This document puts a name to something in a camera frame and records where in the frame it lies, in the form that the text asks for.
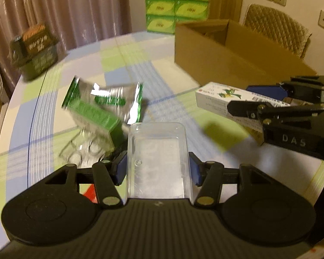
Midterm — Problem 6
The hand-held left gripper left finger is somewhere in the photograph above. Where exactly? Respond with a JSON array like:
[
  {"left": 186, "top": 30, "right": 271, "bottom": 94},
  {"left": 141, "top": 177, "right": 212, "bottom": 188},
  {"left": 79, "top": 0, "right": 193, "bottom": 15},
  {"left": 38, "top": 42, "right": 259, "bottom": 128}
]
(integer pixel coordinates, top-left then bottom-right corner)
[{"left": 44, "top": 150, "right": 129, "bottom": 209}]

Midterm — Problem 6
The stack of green tissue packs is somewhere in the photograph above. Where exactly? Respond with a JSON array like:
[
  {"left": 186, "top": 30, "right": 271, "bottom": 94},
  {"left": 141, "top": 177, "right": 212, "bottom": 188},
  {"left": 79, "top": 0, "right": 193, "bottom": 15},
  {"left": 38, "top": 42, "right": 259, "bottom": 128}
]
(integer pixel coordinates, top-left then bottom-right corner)
[{"left": 144, "top": 0, "right": 211, "bottom": 34}]

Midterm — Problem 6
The chair with quilted cover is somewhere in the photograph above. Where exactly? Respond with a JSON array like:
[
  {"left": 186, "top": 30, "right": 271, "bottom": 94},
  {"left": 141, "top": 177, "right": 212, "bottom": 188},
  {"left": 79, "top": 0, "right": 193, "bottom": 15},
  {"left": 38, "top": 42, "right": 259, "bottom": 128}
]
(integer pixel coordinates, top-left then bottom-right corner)
[{"left": 243, "top": 4, "right": 313, "bottom": 60}]

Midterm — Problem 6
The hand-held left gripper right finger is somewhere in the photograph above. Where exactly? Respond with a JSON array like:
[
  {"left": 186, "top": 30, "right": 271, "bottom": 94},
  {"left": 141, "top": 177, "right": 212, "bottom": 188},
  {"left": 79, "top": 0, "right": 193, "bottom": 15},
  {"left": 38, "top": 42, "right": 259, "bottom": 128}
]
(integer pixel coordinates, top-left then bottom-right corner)
[{"left": 188, "top": 151, "right": 274, "bottom": 206}]

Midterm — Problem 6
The large cardboard box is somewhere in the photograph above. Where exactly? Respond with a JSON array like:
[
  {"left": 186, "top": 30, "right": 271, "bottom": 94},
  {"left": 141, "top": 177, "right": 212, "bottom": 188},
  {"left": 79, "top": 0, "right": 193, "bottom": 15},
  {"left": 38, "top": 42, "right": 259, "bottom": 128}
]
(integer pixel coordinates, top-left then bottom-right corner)
[{"left": 174, "top": 19, "right": 318, "bottom": 90}]

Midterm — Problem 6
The pink curtain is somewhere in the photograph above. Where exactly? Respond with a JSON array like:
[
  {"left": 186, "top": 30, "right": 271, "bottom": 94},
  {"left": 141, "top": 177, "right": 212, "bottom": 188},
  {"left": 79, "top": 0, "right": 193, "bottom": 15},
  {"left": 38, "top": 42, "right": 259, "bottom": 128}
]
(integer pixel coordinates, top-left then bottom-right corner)
[{"left": 0, "top": 0, "right": 133, "bottom": 87}]

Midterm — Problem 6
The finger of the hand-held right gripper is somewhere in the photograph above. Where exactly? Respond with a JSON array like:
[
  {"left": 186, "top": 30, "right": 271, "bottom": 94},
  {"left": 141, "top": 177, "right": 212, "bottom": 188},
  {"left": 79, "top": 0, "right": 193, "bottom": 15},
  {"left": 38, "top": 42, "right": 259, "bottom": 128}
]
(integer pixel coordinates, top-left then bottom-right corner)
[
  {"left": 245, "top": 77, "right": 324, "bottom": 101},
  {"left": 227, "top": 100, "right": 324, "bottom": 122}
]

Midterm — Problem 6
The clear blister pack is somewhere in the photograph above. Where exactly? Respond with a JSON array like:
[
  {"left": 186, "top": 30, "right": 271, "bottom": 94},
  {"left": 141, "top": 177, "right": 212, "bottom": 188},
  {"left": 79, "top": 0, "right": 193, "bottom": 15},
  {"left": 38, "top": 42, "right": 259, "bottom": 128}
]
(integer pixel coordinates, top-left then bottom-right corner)
[{"left": 59, "top": 129, "right": 112, "bottom": 168}]

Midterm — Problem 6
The wooden door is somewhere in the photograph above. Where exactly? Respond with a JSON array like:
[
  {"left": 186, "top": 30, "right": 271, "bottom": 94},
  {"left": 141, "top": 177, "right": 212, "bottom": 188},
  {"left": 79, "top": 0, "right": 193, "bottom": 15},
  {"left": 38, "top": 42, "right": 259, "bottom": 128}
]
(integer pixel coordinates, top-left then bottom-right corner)
[{"left": 210, "top": 0, "right": 245, "bottom": 24}]

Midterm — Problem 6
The green medicine box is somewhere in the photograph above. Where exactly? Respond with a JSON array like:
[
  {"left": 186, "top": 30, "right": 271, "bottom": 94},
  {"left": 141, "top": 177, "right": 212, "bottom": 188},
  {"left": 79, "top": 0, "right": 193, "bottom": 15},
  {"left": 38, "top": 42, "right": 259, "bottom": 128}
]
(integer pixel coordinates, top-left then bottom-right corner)
[{"left": 70, "top": 99, "right": 125, "bottom": 152}]

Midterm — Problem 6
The clear plastic tray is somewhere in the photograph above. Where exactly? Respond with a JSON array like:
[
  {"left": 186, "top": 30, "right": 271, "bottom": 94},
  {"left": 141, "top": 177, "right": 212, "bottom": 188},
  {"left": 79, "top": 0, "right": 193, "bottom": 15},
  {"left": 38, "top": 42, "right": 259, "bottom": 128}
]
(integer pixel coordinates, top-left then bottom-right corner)
[{"left": 127, "top": 123, "right": 194, "bottom": 199}]

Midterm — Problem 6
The white medicine box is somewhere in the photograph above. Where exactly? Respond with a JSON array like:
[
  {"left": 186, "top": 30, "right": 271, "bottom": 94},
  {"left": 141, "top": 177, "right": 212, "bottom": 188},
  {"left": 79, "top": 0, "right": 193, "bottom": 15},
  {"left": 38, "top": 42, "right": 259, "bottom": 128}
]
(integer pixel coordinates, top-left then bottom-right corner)
[{"left": 195, "top": 82, "right": 292, "bottom": 144}]

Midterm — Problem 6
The silver green foil pouch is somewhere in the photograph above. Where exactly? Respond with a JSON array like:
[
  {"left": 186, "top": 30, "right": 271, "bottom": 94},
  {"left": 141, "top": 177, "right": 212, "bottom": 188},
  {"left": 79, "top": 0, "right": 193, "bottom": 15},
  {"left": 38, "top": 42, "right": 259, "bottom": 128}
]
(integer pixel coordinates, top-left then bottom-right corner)
[{"left": 62, "top": 76, "right": 145, "bottom": 125}]

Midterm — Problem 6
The dark green carton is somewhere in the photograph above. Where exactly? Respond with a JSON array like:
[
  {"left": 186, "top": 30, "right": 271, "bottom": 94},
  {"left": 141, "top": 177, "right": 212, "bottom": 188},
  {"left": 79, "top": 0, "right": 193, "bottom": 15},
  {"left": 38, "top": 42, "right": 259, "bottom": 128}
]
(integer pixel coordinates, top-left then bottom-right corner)
[{"left": 9, "top": 23, "right": 59, "bottom": 82}]

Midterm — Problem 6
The checked tablecloth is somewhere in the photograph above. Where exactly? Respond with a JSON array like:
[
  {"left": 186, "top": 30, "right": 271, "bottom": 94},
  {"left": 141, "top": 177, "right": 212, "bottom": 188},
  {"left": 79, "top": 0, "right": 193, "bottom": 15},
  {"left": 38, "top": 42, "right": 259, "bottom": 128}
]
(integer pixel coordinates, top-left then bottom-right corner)
[{"left": 0, "top": 30, "right": 324, "bottom": 249}]

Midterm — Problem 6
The red packet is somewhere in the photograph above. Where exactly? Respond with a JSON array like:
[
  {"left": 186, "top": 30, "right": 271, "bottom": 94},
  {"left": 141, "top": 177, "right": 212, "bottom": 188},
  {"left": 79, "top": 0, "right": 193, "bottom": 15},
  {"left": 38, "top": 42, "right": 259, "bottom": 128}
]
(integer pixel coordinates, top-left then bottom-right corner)
[{"left": 80, "top": 185, "right": 98, "bottom": 203}]

